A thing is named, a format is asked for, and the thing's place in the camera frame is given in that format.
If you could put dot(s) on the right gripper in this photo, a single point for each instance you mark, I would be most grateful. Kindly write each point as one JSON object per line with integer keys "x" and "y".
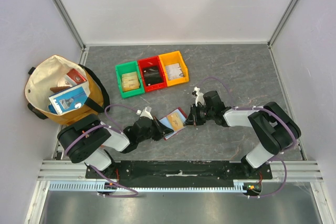
{"x": 193, "y": 115}

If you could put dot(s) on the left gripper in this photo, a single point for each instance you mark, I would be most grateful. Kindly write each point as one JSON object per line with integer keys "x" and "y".
{"x": 161, "y": 129}

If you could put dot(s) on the red leather card holder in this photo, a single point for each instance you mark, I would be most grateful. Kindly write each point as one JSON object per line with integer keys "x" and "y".
{"x": 165, "y": 122}

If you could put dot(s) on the gold credit card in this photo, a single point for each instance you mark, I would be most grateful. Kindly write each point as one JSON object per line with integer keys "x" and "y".
{"x": 176, "y": 120}

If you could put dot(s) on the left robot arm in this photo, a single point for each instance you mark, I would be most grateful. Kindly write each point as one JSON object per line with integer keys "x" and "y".
{"x": 83, "y": 141}

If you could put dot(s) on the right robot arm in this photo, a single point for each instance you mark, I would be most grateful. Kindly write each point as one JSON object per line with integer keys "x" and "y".
{"x": 274, "y": 128}

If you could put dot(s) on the white card in yellow bin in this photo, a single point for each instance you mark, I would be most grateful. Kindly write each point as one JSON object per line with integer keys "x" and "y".
{"x": 174, "y": 71}

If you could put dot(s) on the black card in red bin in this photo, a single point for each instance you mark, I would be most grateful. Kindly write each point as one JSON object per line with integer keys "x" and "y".
{"x": 151, "y": 75}

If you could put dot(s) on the beige cards in green bin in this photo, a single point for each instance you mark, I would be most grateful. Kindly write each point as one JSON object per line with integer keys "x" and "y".
{"x": 130, "y": 81}

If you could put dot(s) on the yellow plastic bin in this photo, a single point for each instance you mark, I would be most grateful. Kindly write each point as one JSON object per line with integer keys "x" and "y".
{"x": 171, "y": 58}

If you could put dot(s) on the red plastic bin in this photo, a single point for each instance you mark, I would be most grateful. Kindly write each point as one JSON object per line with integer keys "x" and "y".
{"x": 148, "y": 62}

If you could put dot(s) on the green plastic bin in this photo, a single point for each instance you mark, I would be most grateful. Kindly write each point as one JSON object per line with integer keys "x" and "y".
{"x": 126, "y": 68}

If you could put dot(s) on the blue product box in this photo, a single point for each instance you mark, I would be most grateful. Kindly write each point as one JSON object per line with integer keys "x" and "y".
{"x": 70, "y": 99}

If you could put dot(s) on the red white box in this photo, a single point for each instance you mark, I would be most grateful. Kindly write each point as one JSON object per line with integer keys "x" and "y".
{"x": 73, "y": 77}

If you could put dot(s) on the canvas tote bag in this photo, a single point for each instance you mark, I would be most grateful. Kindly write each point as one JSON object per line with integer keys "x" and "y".
{"x": 47, "y": 79}

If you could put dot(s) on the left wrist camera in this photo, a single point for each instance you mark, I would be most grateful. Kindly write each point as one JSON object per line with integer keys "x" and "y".
{"x": 146, "y": 112}

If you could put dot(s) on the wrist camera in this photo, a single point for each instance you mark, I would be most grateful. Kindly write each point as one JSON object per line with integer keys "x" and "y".
{"x": 146, "y": 112}
{"x": 199, "y": 100}

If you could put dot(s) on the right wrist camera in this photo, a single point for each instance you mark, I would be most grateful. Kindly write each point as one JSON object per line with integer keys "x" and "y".
{"x": 199, "y": 100}

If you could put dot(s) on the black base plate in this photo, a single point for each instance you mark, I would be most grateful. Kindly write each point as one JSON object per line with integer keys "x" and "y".
{"x": 132, "y": 170}

